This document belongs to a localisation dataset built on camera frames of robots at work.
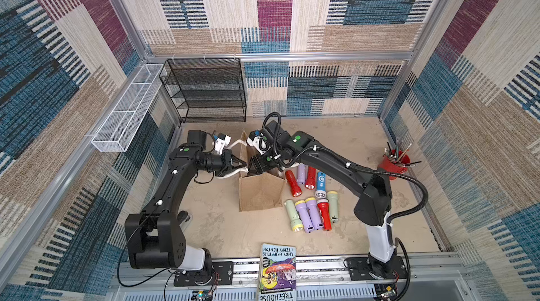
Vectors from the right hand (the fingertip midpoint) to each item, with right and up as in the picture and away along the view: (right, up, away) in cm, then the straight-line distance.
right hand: (258, 169), depth 80 cm
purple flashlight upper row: (+18, -4, +15) cm, 24 cm away
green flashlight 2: (+14, -18, +3) cm, 23 cm away
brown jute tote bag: (+1, -10, +6) cm, 11 cm away
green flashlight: (+30, -14, +7) cm, 34 cm away
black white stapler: (-29, -19, +3) cm, 35 cm away
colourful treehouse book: (+7, -33, -8) cm, 35 cm away
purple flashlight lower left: (+18, -20, +3) cm, 27 cm away
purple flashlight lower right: (+21, -15, +6) cm, 27 cm away
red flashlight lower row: (+26, -15, +7) cm, 31 cm away
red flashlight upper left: (+15, -10, +11) cm, 21 cm away
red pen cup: (+59, +2, +14) cm, 61 cm away
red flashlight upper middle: (+22, -6, +14) cm, 27 cm away
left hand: (-4, +2, -1) cm, 5 cm away
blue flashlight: (+26, -9, +12) cm, 30 cm away
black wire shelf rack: (-29, +36, +30) cm, 55 cm away
